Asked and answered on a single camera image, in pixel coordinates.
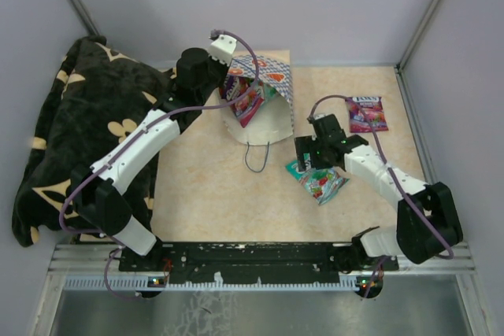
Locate teal Fox's candy packet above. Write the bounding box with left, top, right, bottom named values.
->
left=285, top=160, right=349, bottom=205

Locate blue checkered paper bag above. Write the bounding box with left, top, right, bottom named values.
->
left=217, top=50, right=294, bottom=166

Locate purple Fox's candy packet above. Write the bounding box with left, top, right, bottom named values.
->
left=345, top=96, right=389, bottom=133

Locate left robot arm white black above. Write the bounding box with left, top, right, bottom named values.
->
left=70, top=46, right=233, bottom=271

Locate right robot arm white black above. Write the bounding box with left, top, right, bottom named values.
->
left=295, top=114, right=463, bottom=270

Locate pink Fox's candy packet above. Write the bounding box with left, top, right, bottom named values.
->
left=219, top=76, right=265, bottom=127

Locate black floral plush blanket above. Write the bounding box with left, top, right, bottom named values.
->
left=11, top=36, right=175, bottom=247

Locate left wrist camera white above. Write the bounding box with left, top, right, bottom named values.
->
left=208, top=30, right=237, bottom=66

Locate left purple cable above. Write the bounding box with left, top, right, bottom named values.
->
left=58, top=28, right=261, bottom=300

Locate purple cable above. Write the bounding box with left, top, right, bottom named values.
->
left=58, top=28, right=261, bottom=300
left=308, top=94, right=454, bottom=300

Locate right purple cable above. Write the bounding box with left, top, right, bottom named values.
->
left=308, top=94, right=454, bottom=300

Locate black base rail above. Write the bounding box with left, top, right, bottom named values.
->
left=119, top=242, right=380, bottom=285

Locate right aluminium frame post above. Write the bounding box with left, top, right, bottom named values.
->
left=395, top=0, right=444, bottom=72

